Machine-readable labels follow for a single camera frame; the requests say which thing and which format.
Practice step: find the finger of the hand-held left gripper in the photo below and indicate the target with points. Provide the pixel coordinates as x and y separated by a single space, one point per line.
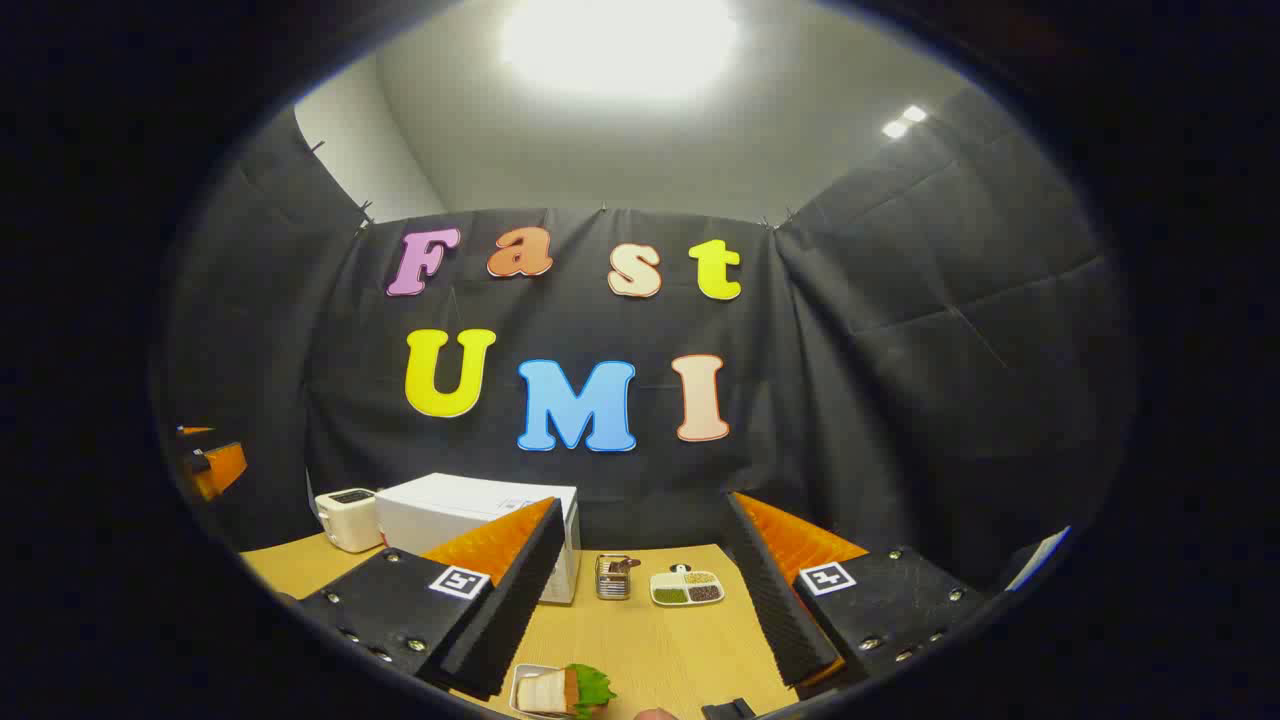
222 468

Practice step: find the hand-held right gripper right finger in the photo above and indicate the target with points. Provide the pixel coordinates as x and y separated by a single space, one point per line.
775 600

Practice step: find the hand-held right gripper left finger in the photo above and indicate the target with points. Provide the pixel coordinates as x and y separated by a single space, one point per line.
515 590

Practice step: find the white microwave oven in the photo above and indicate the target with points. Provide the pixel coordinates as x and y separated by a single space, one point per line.
450 510

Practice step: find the sandwich with lettuce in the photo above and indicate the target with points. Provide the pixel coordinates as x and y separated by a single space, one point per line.
550 692

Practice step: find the white divided condiment dish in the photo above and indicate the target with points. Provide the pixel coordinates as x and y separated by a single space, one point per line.
686 588

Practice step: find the white plastic tray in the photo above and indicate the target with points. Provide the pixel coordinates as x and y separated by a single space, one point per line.
520 680

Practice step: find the metal utensil holder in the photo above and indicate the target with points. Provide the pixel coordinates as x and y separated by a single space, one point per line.
612 585

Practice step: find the white toaster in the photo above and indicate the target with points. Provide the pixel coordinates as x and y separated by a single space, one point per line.
348 520

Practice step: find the black backdrop cloth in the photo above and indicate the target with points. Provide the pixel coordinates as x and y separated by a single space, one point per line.
880 400

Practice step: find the small ceiling light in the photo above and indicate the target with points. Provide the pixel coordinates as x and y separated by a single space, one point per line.
903 122

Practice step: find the large ceiling light panel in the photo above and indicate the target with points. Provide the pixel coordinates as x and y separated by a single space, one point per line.
620 45

